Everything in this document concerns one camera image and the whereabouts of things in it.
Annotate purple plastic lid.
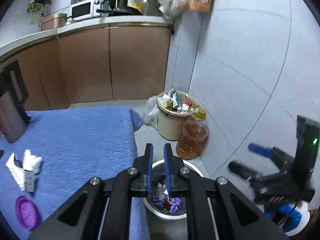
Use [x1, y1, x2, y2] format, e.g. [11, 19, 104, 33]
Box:
[15, 196, 41, 230]

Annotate white microwave oven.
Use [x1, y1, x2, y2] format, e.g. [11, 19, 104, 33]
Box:
[71, 0, 100, 21]

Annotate black steel electric kettle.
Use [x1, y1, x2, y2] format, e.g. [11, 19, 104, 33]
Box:
[1, 60, 31, 144]

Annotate clear plastic bag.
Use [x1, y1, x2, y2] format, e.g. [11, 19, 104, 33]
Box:
[156, 183, 168, 201]

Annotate black frying pan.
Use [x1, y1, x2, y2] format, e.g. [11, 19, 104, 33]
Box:
[96, 6, 143, 17]

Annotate brown kitchen cabinets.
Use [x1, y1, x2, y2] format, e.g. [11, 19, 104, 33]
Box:
[1, 22, 171, 111]

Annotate white tissue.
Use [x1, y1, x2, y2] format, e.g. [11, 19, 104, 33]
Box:
[22, 150, 42, 174]

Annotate blue gloved right hand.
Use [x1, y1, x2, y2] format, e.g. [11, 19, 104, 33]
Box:
[264, 201, 310, 237]

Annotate purple wrapper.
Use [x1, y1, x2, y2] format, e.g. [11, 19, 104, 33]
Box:
[169, 198, 182, 213]
[152, 198, 165, 207]

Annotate cream full trash bucket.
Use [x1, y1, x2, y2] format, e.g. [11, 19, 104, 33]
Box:
[156, 88, 199, 141]

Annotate steel trash bin black liner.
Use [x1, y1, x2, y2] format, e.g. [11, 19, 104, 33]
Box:
[142, 159, 205, 221]

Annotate white plastic bag on floor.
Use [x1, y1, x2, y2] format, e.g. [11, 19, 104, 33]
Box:
[142, 96, 159, 130]

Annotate cooking oil bottle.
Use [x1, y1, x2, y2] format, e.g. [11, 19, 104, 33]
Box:
[176, 107, 209, 160]

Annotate blue towel cloth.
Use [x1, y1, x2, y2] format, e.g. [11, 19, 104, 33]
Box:
[1, 107, 144, 239]

